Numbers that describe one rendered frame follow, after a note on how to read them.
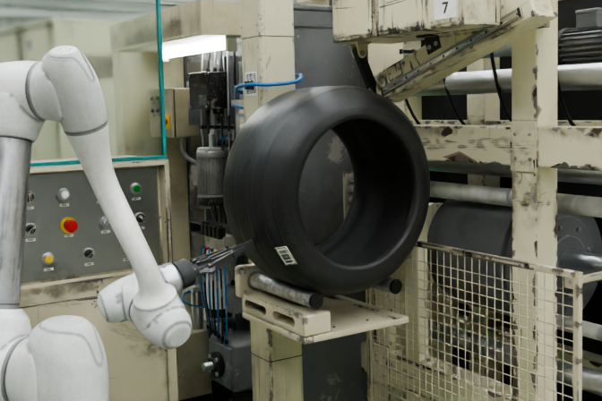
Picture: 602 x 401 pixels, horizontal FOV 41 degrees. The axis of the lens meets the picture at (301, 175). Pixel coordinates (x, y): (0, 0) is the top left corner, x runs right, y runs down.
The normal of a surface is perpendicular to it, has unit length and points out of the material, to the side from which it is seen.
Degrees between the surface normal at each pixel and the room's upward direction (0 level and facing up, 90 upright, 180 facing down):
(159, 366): 90
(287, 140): 64
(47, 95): 105
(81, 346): 69
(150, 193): 90
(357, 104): 79
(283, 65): 90
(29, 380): 86
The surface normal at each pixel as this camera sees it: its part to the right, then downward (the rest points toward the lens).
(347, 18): -0.84, 0.07
